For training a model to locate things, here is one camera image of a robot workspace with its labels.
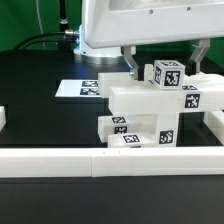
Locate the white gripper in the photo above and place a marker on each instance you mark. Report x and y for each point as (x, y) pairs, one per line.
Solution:
(113, 23)

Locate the tagged white cube nut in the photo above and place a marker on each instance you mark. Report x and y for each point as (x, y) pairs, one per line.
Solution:
(168, 74)

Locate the white chair back frame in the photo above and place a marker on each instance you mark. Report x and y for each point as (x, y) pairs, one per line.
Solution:
(200, 93)

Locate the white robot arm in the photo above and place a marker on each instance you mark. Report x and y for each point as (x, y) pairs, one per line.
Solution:
(96, 53)

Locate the white right fence piece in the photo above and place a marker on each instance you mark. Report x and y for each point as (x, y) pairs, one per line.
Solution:
(215, 122)

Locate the white fence piece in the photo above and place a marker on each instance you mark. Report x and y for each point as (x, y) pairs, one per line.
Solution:
(2, 117)
(215, 122)

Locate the white left fence piece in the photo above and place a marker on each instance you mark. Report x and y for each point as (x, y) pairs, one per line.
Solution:
(2, 117)

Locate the white marker base plate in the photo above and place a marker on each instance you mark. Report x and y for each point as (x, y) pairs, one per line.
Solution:
(78, 88)

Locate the white front fence rail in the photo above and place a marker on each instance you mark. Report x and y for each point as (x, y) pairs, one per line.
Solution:
(100, 162)

